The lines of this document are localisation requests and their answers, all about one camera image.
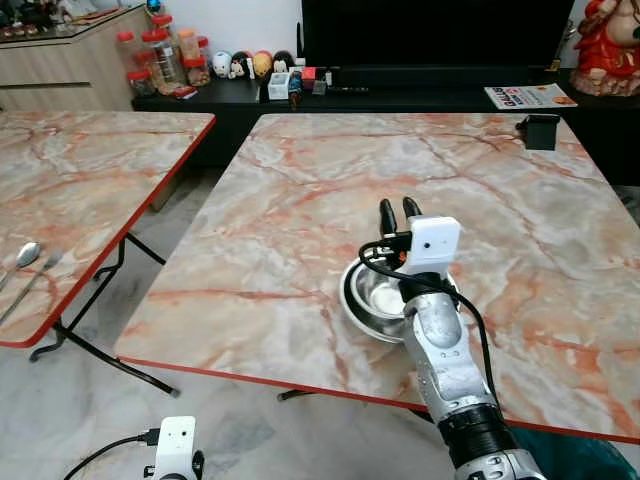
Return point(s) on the stainless steel bowl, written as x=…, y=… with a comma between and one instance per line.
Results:
x=372, y=300

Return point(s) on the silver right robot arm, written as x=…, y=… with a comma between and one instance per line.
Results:
x=450, y=350

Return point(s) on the black tv console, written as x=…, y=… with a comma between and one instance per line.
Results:
x=430, y=100

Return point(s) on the marble pattern folding table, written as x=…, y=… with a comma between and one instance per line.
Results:
x=80, y=200
x=530, y=280

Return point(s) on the small black box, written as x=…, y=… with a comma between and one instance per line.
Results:
x=540, y=133

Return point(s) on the printed magazine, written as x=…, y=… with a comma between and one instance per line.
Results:
x=530, y=96

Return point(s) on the small red box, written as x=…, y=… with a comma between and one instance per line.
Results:
x=309, y=73

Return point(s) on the small white box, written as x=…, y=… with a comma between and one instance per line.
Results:
x=279, y=87

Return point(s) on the black television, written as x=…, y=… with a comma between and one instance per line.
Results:
x=440, y=30

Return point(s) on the yellow round figurine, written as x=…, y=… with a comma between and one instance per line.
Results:
x=262, y=63

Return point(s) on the dark teal bin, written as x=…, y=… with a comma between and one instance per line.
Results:
x=580, y=458

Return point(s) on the white round figurine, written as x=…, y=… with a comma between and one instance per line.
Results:
x=221, y=64

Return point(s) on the metal fork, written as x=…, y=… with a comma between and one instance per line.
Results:
x=35, y=280

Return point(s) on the red laughing buddha statue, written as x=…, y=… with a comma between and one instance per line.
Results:
x=605, y=50

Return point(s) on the clear jar orange lid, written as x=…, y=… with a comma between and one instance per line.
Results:
x=188, y=42

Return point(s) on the large clear jar red lid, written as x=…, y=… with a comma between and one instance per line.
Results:
x=166, y=62

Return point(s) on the metal spoon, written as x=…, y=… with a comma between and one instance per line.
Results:
x=27, y=253

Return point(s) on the short clear jar red lid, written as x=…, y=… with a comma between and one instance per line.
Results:
x=145, y=84

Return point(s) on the slim clear jar red lid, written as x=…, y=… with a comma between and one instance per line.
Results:
x=128, y=50

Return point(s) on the light wooden drawer cabinet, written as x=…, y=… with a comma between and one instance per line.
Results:
x=60, y=70

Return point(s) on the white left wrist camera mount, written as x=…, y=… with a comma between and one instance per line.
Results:
x=176, y=448

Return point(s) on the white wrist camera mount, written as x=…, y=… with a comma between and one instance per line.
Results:
x=435, y=245
x=176, y=448

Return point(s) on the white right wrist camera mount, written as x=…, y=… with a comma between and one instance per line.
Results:
x=435, y=245

